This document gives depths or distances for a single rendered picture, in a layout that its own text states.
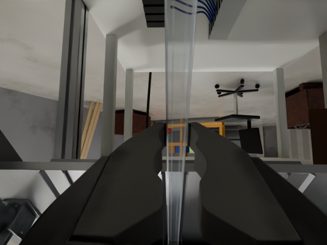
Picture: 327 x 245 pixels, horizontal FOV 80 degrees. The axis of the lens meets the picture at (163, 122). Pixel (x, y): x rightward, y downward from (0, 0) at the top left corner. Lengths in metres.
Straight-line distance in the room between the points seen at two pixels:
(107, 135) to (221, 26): 0.41
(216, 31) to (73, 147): 0.44
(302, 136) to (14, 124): 9.35
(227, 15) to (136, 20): 0.24
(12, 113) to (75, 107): 3.85
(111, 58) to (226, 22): 0.33
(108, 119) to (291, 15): 0.56
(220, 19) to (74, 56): 0.34
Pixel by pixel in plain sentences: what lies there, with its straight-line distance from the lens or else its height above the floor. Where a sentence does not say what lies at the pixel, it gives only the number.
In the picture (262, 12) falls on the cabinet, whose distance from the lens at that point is 0.62.
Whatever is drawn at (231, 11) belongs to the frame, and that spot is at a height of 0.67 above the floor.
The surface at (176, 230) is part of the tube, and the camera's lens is 0.26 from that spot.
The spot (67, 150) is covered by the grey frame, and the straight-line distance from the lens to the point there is 0.47.
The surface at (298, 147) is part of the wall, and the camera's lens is 9.66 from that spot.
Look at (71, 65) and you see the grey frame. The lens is 0.50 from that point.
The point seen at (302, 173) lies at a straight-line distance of 0.21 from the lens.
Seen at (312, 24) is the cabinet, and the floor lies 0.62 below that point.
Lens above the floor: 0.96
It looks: 7 degrees down
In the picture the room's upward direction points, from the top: 180 degrees counter-clockwise
